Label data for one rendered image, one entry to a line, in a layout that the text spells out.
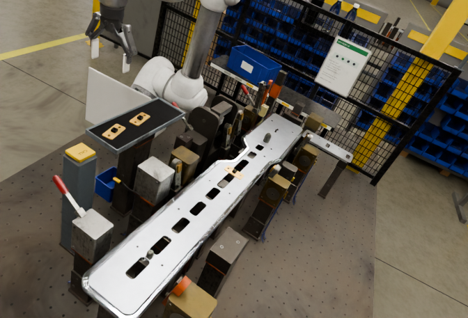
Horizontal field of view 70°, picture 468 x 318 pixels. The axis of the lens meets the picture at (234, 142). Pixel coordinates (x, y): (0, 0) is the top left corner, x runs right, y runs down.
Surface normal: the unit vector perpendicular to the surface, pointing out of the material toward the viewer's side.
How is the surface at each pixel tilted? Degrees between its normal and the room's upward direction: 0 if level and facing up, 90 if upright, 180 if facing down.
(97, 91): 90
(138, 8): 90
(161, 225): 0
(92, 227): 0
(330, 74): 90
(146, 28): 90
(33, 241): 0
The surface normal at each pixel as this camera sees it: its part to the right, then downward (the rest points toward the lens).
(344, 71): -0.47, 0.39
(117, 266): 0.30, -0.77
